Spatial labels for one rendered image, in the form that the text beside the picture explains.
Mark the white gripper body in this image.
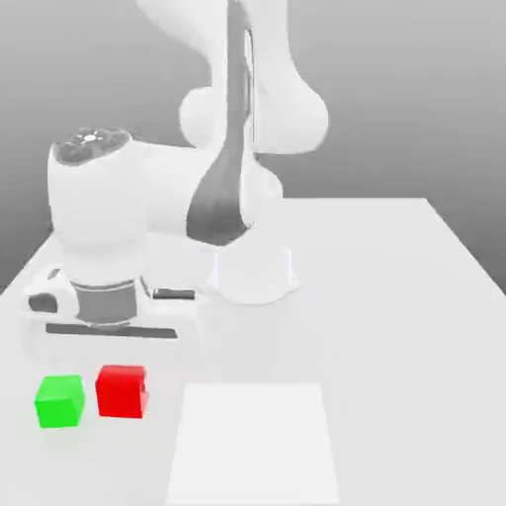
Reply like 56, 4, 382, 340
21, 311, 205, 367

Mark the small red cube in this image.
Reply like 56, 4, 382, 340
95, 364, 150, 420

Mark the small green cube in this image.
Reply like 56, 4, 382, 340
34, 374, 87, 429

